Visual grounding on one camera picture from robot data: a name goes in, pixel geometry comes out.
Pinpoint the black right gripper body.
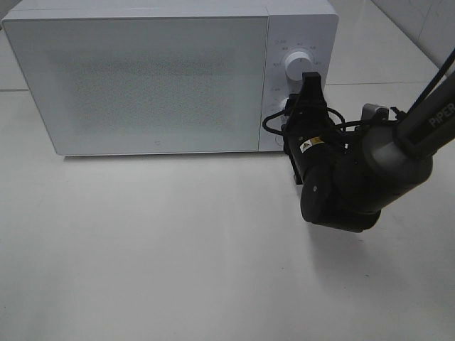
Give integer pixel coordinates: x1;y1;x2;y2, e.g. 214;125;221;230
282;93;338;156

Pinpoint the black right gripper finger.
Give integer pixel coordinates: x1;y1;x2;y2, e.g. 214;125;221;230
289;156;304;185
300;72;327;108

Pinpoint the round door release button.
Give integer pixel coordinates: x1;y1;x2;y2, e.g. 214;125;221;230
275;136;284;147

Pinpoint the white timer knob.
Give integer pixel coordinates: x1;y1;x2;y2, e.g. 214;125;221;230
280;97;293;120

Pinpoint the white microwave door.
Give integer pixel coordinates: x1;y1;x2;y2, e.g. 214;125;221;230
4;17;267;156

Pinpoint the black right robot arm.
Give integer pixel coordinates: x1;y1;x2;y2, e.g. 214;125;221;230
282;55;454;233

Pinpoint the upper white power knob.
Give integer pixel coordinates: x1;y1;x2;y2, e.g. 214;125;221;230
284;50;313;81

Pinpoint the white microwave oven body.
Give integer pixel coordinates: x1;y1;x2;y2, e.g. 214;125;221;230
1;1;338;156

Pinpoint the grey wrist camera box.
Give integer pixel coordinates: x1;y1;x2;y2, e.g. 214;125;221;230
360;103;389;121

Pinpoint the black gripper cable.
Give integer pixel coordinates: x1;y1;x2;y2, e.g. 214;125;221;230
262;49;455;143

